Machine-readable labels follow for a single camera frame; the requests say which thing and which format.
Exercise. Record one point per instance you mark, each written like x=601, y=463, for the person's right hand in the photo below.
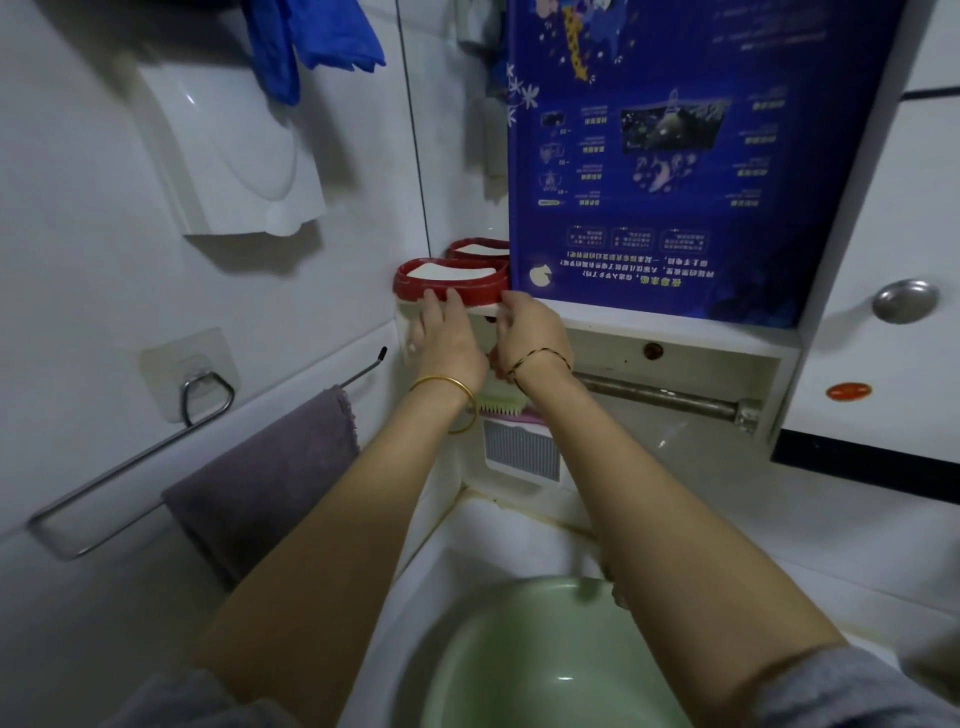
x=532, y=330

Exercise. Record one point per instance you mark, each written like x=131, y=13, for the person's left hand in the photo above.
x=446, y=345

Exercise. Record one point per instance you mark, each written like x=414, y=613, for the red soap dish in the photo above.
x=420, y=289

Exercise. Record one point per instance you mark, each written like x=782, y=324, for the white soap bar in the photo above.
x=450, y=271

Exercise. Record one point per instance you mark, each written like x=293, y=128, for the light green plastic basin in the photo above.
x=547, y=660

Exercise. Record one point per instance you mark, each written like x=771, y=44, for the person's right forearm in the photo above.
x=690, y=555

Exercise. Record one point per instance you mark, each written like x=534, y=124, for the person's left forearm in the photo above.
x=330, y=562

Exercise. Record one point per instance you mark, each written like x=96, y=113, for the person's grey patterned shirt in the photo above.
x=840, y=690

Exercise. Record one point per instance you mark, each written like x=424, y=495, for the gold bangle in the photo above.
x=442, y=382

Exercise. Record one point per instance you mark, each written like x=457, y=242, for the green and pink scrub brush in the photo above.
x=502, y=409

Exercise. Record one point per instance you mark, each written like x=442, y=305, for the rusty metal towel bar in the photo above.
x=667, y=401

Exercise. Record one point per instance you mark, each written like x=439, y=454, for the white ceramic sink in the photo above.
x=465, y=570

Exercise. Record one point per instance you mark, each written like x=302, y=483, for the dark purple towel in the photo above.
x=262, y=480

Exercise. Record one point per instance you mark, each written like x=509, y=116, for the blue printed box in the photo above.
x=675, y=150

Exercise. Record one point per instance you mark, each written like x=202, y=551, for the red oval sticker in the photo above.
x=848, y=391

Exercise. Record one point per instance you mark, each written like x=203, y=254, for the blue rubber gloves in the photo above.
x=307, y=37

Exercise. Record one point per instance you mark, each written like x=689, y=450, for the round metal cabinet knob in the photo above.
x=905, y=301

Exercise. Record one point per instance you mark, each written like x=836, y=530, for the white wall box grey ribbed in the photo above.
x=521, y=450

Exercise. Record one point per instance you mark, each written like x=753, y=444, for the white wall paper dispenser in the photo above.
x=225, y=150

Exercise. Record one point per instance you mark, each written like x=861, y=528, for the white wall cabinet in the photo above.
x=885, y=262

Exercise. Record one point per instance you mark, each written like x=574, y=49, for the metal towel rail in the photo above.
x=97, y=487

